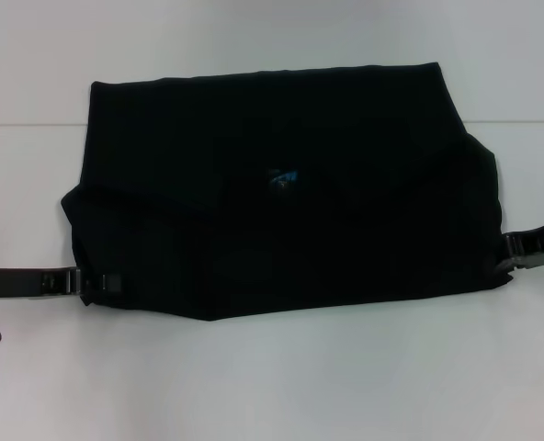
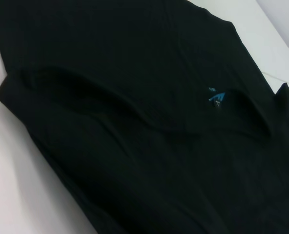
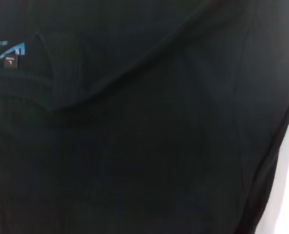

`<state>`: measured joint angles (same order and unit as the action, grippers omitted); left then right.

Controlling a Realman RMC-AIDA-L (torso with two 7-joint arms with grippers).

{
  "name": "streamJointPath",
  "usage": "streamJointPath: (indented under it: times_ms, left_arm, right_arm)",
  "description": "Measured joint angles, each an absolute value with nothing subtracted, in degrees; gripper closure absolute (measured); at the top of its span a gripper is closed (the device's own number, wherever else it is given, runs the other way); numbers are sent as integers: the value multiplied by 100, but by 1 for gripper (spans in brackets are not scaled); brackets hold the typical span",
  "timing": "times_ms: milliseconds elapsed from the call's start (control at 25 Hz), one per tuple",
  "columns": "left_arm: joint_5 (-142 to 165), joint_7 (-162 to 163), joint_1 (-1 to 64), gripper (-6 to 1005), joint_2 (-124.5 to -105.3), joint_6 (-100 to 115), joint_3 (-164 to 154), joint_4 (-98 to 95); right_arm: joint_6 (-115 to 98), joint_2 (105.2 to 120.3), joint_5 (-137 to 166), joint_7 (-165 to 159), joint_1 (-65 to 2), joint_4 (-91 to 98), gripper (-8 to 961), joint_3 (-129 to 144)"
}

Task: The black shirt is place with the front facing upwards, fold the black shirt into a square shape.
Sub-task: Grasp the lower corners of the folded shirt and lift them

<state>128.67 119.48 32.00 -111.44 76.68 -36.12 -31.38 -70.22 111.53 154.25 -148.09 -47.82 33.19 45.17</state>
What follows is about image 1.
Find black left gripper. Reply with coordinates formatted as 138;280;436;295
0;267;125;300

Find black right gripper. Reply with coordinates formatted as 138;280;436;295
491;223;544;279

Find black shirt with FREE print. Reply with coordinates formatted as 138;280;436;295
59;62;516;323

